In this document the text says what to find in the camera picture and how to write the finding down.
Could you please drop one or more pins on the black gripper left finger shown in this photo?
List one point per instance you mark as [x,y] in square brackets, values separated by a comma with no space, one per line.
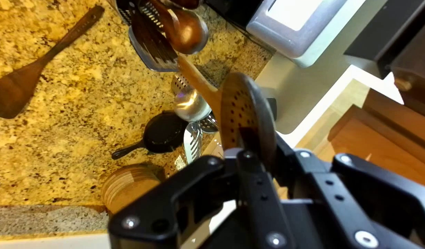
[169,213]

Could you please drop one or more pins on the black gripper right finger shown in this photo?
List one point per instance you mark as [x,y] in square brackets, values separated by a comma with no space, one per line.
[349,202]

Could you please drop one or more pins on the wooden slotted spoon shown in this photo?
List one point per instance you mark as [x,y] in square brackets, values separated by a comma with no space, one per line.
[243,115]

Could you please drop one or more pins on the dark wooden spatula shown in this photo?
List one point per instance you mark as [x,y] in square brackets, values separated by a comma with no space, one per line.
[18,87]

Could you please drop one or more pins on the brown wooden spoon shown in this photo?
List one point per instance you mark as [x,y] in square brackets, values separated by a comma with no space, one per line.
[185,31]

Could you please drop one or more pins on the wooden upper cabinet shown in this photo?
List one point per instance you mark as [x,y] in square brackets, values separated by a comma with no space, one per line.
[375,129]

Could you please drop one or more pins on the small black cast-iron skillet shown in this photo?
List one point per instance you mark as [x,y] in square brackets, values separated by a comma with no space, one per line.
[163,133]

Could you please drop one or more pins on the steel ladle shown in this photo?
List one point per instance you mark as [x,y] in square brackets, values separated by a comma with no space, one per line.
[189,104]

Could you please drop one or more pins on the stainless steel microwave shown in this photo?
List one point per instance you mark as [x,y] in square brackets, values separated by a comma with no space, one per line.
[314,42]

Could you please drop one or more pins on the black slotted turner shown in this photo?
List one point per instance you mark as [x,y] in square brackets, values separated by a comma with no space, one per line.
[146,36]

